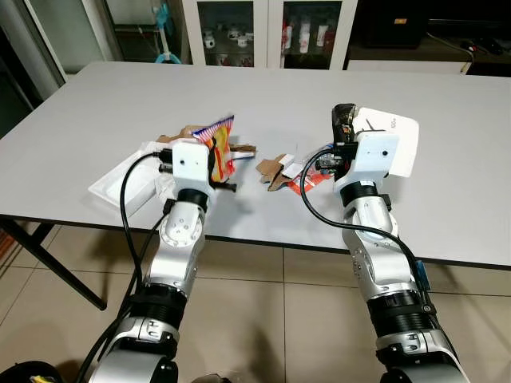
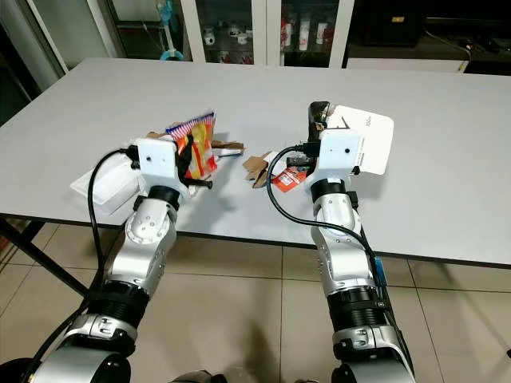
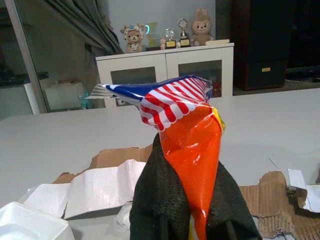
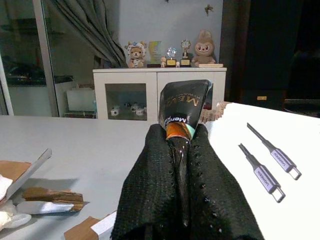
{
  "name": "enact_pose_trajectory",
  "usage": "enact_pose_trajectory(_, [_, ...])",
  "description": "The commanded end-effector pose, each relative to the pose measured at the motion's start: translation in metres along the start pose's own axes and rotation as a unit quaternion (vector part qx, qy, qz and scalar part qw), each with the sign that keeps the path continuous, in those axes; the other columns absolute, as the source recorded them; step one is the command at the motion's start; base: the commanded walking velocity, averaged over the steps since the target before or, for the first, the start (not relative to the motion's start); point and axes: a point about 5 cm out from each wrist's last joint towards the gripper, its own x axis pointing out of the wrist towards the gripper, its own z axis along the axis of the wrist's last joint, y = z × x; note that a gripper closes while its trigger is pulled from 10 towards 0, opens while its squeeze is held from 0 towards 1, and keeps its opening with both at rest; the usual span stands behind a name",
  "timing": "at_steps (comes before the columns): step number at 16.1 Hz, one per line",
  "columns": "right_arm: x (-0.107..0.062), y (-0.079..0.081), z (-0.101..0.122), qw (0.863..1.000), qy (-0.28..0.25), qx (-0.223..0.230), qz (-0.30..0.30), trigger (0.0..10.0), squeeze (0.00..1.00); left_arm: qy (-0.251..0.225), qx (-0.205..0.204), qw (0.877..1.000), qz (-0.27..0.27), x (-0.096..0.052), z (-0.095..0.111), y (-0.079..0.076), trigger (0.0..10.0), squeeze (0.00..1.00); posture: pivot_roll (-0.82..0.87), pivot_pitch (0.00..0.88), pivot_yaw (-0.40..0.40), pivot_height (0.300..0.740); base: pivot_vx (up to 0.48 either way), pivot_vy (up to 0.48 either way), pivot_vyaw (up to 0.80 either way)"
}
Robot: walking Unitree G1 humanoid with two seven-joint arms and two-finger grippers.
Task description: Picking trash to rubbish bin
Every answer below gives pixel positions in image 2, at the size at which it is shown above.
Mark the low white bench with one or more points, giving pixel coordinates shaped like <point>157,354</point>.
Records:
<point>403,64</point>

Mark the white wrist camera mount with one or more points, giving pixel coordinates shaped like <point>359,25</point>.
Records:
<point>339,153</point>
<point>158,161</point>

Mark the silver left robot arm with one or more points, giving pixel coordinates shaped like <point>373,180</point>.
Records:
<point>148,239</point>

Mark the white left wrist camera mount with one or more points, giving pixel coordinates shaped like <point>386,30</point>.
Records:
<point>158,161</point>

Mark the brown cardboard piece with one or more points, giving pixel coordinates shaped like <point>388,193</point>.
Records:
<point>255,167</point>
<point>156,136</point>

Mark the grey folding table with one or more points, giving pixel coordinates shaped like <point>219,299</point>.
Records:
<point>271,80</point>

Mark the white foam tray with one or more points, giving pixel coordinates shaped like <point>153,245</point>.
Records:
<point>104,187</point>

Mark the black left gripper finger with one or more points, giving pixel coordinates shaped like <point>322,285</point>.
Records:
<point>203,184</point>

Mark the teal plastic stand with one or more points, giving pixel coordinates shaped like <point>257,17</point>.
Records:
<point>168,33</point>

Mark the red yellow snack bag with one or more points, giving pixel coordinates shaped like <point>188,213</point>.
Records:
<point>200,140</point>

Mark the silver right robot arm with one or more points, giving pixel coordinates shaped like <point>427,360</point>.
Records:
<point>339,255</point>

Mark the white glass door cabinet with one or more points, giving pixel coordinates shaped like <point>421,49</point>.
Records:
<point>271,32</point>

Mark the black box appliance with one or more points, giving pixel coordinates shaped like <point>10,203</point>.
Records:
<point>391,22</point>

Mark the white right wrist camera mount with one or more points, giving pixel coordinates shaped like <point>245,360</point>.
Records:
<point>339,153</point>

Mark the red white packet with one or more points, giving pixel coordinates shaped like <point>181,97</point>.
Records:
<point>283,180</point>

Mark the white printed carton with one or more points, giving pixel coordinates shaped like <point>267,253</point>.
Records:
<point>371,136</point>

